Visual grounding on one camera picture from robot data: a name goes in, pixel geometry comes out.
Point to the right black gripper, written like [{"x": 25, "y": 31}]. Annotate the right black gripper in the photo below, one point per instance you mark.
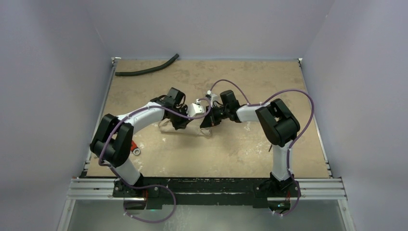
[{"x": 210, "y": 118}]

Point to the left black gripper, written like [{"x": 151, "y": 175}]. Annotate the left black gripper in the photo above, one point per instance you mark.
[{"x": 182, "y": 125}]

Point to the beige cloth napkin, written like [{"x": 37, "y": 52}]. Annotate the beige cloth napkin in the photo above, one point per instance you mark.
[{"x": 192, "y": 128}]

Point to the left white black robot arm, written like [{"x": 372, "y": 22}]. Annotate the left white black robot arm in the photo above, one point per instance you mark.
[{"x": 112, "y": 141}]

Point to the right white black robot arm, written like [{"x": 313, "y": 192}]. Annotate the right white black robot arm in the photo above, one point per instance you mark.
[{"x": 278, "y": 124}]

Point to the black foam tube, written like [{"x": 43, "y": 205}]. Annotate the black foam tube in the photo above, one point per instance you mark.
[{"x": 149, "y": 70}]

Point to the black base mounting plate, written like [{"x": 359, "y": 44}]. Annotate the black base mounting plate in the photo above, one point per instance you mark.
[{"x": 253, "y": 201}]

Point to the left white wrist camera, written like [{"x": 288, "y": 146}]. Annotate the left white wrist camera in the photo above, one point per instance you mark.
[{"x": 195, "y": 110}]

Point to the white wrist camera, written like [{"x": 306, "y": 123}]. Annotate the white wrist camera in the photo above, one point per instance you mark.
[
  {"x": 195, "y": 110},
  {"x": 212, "y": 96}
]

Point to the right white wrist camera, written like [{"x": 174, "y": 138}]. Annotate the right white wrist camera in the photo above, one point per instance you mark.
[{"x": 212, "y": 96}]

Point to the red handled wrench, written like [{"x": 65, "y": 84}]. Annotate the red handled wrench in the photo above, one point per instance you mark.
[{"x": 135, "y": 149}]

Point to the aluminium frame rail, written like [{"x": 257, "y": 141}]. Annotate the aluminium frame rail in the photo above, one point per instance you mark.
[{"x": 307, "y": 189}]

